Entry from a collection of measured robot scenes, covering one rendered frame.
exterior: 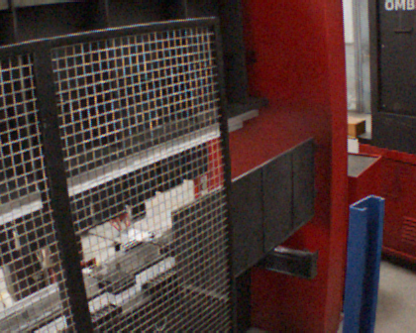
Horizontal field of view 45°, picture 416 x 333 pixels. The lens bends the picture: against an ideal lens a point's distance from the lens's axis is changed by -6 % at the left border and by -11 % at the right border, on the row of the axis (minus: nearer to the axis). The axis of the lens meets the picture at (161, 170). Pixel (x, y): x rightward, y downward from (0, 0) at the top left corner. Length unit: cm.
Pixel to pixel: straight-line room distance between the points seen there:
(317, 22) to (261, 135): 74
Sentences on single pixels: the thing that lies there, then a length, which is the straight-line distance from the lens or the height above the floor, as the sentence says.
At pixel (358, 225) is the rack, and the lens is 76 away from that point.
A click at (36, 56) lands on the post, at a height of 196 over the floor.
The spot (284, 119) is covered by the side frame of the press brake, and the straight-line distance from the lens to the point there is 292.
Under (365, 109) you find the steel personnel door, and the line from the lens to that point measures 995.
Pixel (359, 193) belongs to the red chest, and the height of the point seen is 88.
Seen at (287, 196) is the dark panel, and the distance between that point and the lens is 262.
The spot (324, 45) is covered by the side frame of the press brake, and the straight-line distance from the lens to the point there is 275.
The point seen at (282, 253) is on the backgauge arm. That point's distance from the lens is 266.
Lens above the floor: 203
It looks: 17 degrees down
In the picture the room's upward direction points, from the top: 6 degrees counter-clockwise
